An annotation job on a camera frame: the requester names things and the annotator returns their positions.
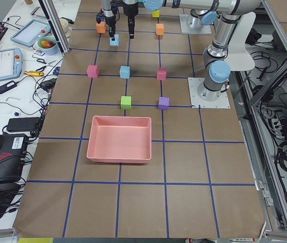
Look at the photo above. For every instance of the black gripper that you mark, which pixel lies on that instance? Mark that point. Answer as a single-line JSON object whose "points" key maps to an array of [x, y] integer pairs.
{"points": [[129, 12]]}

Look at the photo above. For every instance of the red foam block far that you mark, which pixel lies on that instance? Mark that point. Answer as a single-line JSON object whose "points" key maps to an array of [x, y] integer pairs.
{"points": [[161, 73]]}

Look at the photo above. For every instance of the aluminium frame post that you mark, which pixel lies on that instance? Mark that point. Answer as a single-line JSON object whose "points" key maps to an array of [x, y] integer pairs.
{"points": [[52, 17]]}

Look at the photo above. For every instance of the bowl with fruit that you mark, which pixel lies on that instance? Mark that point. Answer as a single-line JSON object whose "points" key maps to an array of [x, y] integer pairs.
{"points": [[48, 45]]}

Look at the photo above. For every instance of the white bowl with lemon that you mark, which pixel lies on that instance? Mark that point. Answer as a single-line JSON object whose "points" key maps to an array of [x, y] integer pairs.
{"points": [[66, 28]]}

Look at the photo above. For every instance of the green foam block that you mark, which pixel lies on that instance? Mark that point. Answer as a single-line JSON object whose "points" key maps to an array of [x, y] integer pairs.
{"points": [[126, 102]]}

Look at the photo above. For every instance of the teach pendant tablet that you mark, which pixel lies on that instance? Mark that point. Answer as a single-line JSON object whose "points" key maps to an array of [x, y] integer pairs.
{"points": [[10, 63], [31, 32]]}

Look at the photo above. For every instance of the light blue foam block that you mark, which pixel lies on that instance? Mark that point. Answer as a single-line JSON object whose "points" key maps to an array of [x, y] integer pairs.
{"points": [[114, 41]]}

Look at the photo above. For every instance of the yellow foam block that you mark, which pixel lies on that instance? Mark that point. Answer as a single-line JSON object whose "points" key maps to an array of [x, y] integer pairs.
{"points": [[156, 14]]}

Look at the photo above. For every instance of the black power adapter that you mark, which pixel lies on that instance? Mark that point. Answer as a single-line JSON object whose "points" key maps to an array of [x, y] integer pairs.
{"points": [[25, 124]]}

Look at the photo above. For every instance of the red foam block near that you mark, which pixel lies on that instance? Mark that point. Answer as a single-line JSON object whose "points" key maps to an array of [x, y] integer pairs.
{"points": [[92, 71]]}

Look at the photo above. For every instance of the black computer box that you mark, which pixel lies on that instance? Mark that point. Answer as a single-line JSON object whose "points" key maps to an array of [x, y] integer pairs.
{"points": [[12, 152]]}

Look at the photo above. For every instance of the purple foam block far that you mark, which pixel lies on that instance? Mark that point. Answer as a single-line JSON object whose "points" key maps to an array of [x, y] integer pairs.
{"points": [[163, 103]]}

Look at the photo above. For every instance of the orange foam block near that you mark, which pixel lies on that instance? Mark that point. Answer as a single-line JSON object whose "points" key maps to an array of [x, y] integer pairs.
{"points": [[101, 27]]}

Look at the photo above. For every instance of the orange foam block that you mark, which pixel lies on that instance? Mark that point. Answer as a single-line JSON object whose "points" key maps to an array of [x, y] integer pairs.
{"points": [[101, 27], [159, 29]]}

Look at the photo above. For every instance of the red foam block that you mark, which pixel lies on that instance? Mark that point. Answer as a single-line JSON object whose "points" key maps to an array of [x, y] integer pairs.
{"points": [[92, 71], [161, 73]]}

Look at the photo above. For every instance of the pink plastic tray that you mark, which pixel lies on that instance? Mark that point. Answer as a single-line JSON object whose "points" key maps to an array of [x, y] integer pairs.
{"points": [[120, 139]]}

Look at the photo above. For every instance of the orange foam block far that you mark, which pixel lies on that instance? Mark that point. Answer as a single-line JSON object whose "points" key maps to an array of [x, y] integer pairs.
{"points": [[159, 29]]}

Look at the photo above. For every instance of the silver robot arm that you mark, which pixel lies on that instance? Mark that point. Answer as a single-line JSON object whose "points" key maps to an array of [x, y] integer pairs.
{"points": [[227, 51], [110, 8]]}

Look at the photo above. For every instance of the gold cylinder tool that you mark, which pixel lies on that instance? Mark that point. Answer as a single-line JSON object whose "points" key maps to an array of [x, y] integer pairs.
{"points": [[34, 73]]}

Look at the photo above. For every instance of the teach pendant tablet upper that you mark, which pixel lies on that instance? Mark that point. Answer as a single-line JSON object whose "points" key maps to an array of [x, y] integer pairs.
{"points": [[31, 32]]}

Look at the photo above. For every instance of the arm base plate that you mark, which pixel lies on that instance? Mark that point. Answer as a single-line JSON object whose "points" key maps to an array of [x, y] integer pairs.
{"points": [[193, 25], [201, 97]]}

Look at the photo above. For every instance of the teach pendant tablet lower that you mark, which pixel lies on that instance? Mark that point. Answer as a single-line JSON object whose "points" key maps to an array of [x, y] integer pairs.
{"points": [[10, 63]]}

